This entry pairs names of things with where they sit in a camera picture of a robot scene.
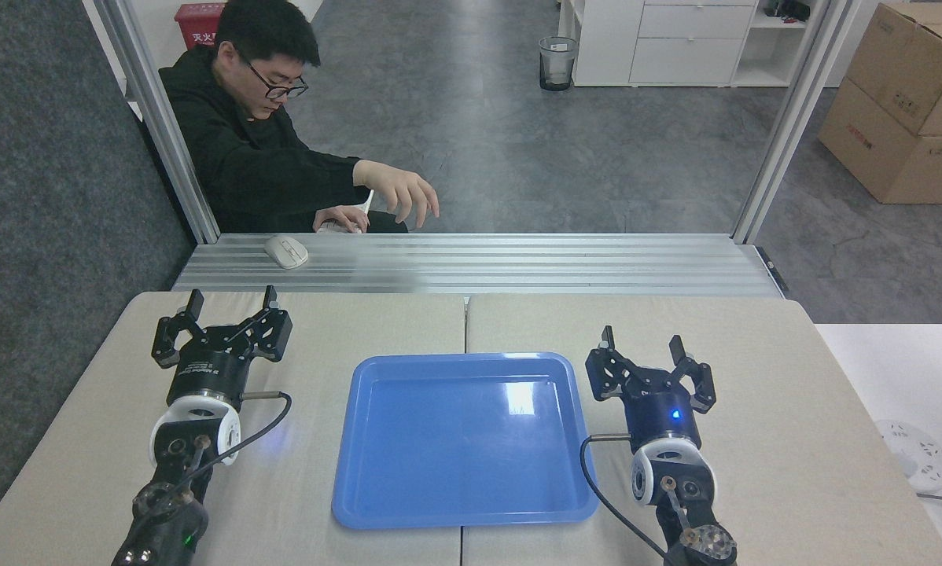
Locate large cardboard box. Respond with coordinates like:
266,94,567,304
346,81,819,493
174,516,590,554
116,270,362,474
818,79,942,206

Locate grooved aluminium rail platform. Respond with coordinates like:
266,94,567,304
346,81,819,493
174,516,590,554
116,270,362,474
171,233,786,299

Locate person's left hand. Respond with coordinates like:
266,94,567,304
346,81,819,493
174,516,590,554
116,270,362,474
312,204,371,235

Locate black item on shelf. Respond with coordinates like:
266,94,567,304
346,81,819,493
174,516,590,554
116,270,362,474
764,0,811,23

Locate white computer mouse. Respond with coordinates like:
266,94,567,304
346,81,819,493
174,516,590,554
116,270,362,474
263,234,311,270

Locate person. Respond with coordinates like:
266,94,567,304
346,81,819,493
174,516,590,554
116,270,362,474
159,0,440,235

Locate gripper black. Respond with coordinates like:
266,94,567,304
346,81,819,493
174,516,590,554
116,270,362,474
584,325,717,451
152,285,293,404

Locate black eyeglasses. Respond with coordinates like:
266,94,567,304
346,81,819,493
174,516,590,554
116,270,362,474
237,53,310,101

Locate silver aluminium post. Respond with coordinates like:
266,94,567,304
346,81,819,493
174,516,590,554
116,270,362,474
732,0,865,245
94,0,221,245

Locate white side table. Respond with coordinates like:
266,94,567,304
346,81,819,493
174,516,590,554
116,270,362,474
813,323,942,566

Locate round white power socket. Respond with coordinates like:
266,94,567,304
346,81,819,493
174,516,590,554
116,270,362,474
874,419,942,495

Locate black corner bracket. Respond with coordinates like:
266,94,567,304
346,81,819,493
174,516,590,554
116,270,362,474
756,246,789,294

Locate blue plastic tray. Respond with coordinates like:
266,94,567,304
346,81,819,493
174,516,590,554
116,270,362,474
331,352,600,530

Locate red bin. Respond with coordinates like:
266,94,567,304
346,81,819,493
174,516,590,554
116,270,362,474
175,2,226,50

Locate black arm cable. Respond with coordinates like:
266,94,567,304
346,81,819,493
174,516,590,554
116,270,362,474
580,433,676,564
125,391,293,551

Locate person's right hand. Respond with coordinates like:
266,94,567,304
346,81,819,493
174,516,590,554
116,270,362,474
358,160,441,231

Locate small cardboard box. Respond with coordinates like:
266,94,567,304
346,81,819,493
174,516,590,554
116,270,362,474
844,2,942,138

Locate white drawer cabinet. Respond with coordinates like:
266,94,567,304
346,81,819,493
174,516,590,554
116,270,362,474
557,0,815,88

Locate black mesh wastebasket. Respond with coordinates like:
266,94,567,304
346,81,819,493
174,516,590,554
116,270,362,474
539,36,580,92

